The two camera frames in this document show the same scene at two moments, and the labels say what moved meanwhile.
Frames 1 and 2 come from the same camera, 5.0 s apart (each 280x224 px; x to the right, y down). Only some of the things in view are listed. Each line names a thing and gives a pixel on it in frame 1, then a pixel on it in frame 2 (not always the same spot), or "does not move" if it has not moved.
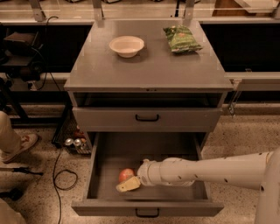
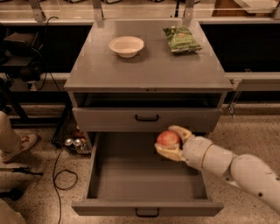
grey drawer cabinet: (157, 91) does not move
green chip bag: (180, 39) does not move
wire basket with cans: (67, 135) does not move
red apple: (125, 174) → (167, 137)
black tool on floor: (20, 169) does not move
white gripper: (144, 172) → (194, 152)
